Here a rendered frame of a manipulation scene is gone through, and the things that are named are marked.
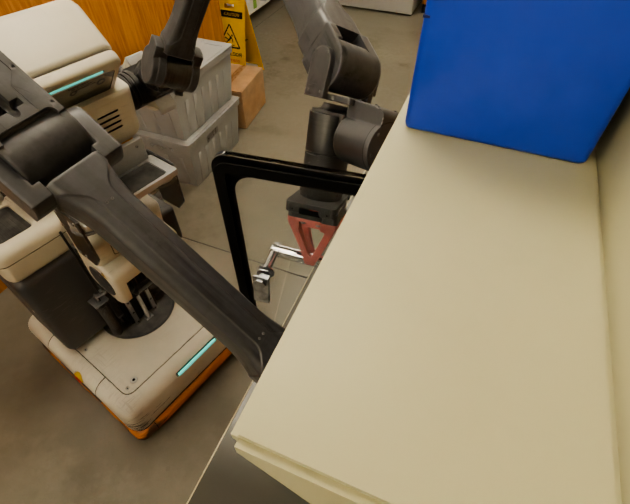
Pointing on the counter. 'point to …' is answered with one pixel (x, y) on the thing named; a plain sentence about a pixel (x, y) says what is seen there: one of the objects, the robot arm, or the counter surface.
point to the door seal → (265, 179)
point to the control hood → (449, 339)
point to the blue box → (527, 71)
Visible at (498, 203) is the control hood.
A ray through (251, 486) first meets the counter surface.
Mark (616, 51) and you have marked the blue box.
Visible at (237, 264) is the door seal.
